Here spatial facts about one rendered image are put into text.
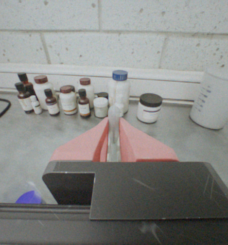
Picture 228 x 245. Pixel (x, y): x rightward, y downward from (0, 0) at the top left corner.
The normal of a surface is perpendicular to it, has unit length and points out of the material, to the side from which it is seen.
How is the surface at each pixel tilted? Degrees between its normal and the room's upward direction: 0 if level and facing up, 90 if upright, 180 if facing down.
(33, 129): 0
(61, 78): 90
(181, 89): 90
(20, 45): 90
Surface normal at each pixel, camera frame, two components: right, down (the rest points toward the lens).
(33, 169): 0.01, -0.79
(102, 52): -0.13, 0.61
